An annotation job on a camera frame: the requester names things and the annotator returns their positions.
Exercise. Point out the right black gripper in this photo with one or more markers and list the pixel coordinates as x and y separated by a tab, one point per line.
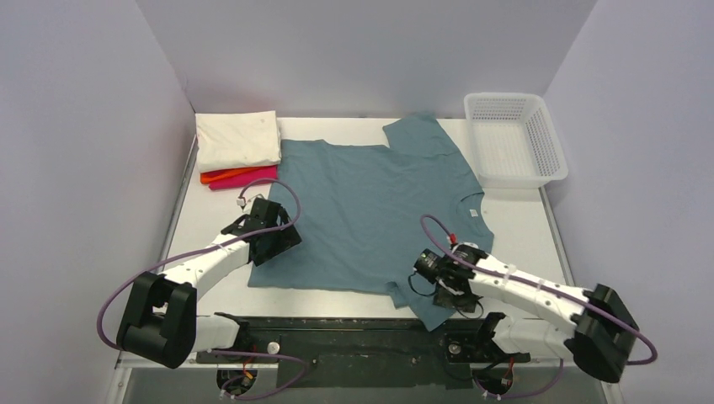
451	292

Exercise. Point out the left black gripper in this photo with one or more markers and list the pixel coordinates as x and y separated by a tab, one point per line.
279	236

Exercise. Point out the blue-grey t shirt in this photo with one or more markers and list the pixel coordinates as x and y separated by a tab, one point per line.
361	207

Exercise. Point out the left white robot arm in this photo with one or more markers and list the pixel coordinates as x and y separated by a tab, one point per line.
161	321

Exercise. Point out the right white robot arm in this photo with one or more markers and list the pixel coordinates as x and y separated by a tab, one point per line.
592	328

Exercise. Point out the folded pink t shirt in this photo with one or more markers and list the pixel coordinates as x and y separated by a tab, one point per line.
244	179

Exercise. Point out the folded orange t shirt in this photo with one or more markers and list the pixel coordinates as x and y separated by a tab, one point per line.
210	177

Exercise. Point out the folded cream t shirt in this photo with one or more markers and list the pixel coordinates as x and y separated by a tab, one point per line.
228	141

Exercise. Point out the white plastic basket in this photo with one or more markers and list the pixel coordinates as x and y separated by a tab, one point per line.
515	144

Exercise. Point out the aluminium mounting rail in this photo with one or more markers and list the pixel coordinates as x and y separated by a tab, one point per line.
457	342

